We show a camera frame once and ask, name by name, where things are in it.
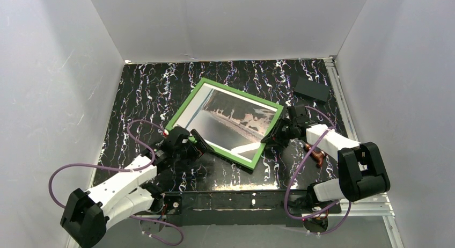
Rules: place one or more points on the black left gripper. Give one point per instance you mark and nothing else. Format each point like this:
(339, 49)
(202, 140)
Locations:
(196, 145)

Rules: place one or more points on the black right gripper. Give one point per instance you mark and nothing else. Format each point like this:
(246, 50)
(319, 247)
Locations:
(281, 130)

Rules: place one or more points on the green wooden photo frame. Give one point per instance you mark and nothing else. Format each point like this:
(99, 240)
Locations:
(231, 121)

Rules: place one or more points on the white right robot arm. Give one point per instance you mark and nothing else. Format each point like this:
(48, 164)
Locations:
(361, 168)

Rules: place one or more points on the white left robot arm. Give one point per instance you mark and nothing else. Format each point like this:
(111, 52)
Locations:
(89, 214)

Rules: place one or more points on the black rectangular box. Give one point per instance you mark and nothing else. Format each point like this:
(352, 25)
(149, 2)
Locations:
(312, 89)

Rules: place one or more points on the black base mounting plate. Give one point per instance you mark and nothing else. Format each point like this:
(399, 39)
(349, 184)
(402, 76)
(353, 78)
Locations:
(264, 207)

